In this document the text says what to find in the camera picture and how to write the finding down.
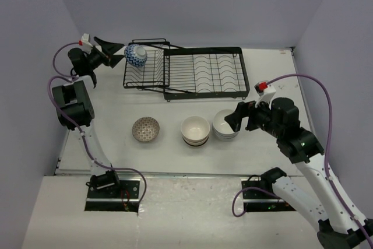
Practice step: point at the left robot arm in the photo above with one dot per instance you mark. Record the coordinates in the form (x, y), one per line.
(70, 96)

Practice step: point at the blue zigzag patterned bowl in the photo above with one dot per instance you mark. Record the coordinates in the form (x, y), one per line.
(135, 55)

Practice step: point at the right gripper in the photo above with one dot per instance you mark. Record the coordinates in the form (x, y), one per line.
(235, 119)

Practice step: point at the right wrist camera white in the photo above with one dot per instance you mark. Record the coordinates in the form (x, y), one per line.
(265, 91)

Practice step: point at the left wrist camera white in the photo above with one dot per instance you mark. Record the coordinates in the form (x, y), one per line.
(85, 43)

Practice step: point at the black bowl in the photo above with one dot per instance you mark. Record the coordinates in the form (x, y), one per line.
(195, 146)

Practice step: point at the brown floral patterned bowl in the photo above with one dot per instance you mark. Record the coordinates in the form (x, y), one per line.
(145, 129)

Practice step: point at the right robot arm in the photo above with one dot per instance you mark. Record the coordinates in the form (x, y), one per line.
(337, 221)

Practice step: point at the light blue bowl front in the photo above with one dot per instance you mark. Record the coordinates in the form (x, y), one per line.
(225, 139)

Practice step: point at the beige bowl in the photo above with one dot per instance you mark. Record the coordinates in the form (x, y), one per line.
(195, 142)
(195, 128)

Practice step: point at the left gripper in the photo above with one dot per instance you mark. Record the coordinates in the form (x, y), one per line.
(108, 49)

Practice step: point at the beige bowl front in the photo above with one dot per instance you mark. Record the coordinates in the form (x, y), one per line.
(195, 142)

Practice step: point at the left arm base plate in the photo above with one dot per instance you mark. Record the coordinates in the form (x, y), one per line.
(123, 199)

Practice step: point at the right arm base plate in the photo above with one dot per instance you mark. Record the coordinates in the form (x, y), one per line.
(257, 201)

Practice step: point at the black wire dish rack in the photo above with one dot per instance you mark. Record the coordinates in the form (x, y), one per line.
(181, 73)

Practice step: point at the light blue bowl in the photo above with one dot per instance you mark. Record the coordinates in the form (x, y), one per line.
(225, 136)
(221, 125)
(225, 139)

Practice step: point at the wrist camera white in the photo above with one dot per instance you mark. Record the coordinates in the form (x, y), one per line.
(265, 91)
(85, 43)

